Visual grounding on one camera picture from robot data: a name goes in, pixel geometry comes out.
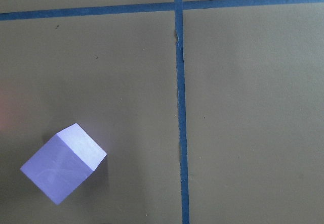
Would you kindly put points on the purple foam block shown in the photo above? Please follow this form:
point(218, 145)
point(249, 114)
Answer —
point(65, 161)

